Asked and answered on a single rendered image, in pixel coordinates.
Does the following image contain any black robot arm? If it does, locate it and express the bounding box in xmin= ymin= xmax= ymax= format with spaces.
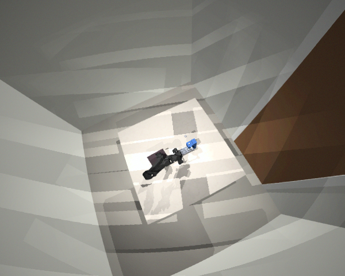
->
xmin=143 ymin=150 xmax=182 ymax=180

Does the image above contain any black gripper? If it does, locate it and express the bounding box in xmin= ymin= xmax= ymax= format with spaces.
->
xmin=173 ymin=148 xmax=183 ymax=165

